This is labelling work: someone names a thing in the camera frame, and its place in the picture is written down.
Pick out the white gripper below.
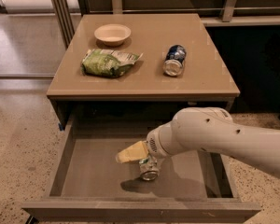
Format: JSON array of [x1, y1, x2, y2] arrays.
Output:
[[116, 123, 181, 163]]

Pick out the green white 7up can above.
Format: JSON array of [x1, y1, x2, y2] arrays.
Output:
[[139, 156, 160, 181]]

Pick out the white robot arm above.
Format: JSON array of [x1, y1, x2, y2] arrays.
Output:
[[116, 107, 280, 179]]

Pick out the open grey top drawer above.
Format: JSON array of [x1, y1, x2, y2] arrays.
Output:
[[22, 117, 260, 224]]

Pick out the grey cabinet with counter top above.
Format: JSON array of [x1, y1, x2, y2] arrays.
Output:
[[47, 14, 240, 125]]

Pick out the blue pepsi can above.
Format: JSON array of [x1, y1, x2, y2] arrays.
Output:
[[163, 45, 187, 77]]

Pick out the blue tape piece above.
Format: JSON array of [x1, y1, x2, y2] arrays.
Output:
[[58, 123, 63, 132]]

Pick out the green chip bag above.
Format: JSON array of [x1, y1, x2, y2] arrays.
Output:
[[81, 49, 142, 78]]

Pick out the beige paper bowl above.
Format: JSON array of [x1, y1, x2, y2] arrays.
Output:
[[94, 24, 132, 47]]

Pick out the metal railing frame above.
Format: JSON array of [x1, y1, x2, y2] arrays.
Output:
[[51, 0, 280, 45]]

